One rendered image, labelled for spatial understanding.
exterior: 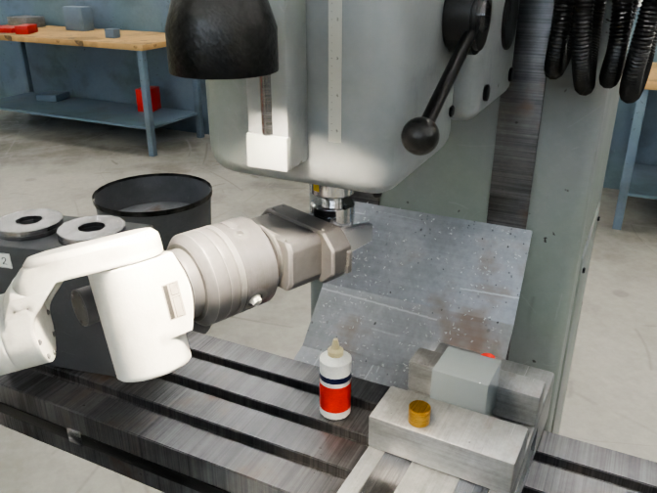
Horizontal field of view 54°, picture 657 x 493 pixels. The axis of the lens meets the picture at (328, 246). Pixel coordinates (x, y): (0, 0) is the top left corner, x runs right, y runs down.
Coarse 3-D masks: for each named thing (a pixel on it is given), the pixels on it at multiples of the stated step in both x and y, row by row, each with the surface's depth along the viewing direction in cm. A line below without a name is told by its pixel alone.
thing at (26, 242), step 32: (0, 224) 90; (32, 224) 90; (64, 224) 90; (96, 224) 91; (128, 224) 93; (0, 256) 87; (0, 288) 90; (64, 288) 87; (64, 320) 89; (64, 352) 92; (96, 352) 90
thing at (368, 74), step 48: (336, 0) 51; (384, 0) 50; (432, 0) 55; (336, 48) 53; (384, 48) 51; (432, 48) 58; (240, 96) 58; (336, 96) 54; (384, 96) 53; (240, 144) 60; (336, 144) 56; (384, 144) 54
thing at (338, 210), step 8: (312, 200) 69; (320, 200) 69; (344, 200) 69; (352, 200) 69; (312, 208) 68; (320, 208) 67; (328, 208) 67; (336, 208) 67; (344, 208) 67; (352, 208) 68; (328, 216) 67; (336, 216) 67; (344, 216) 67
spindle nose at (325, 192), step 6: (312, 186) 67; (324, 186) 66; (312, 192) 67; (318, 192) 66; (324, 192) 66; (330, 192) 66; (336, 192) 66; (342, 192) 66; (348, 192) 66; (354, 192) 68; (330, 198) 66; (336, 198) 66
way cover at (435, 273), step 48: (384, 240) 107; (432, 240) 104; (480, 240) 101; (528, 240) 98; (336, 288) 110; (384, 288) 107; (432, 288) 104; (480, 288) 101; (336, 336) 106; (384, 336) 104; (432, 336) 101; (480, 336) 99; (384, 384) 99
